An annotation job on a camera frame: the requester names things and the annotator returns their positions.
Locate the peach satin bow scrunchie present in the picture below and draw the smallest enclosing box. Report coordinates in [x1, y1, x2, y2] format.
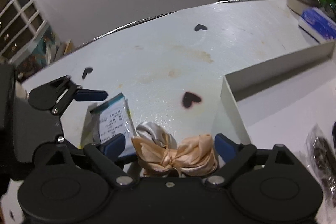
[131, 122, 219, 177]

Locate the bag of dark hair ties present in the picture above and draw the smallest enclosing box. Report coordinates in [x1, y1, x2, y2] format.
[298, 124, 335, 210]

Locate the black hair scrunchie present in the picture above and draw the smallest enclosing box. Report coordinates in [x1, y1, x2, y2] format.
[332, 122, 336, 146]

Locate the white teal labelled packet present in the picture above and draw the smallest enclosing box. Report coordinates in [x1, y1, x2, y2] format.
[79, 93, 135, 157]

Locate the white shallow cardboard box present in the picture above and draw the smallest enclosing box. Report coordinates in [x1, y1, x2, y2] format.
[215, 41, 336, 224]

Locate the white plastic drawer unit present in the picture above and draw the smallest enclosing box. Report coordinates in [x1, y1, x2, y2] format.
[1, 0, 50, 63]

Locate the blue tissue pack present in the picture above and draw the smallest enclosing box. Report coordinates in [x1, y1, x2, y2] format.
[298, 7, 336, 44]

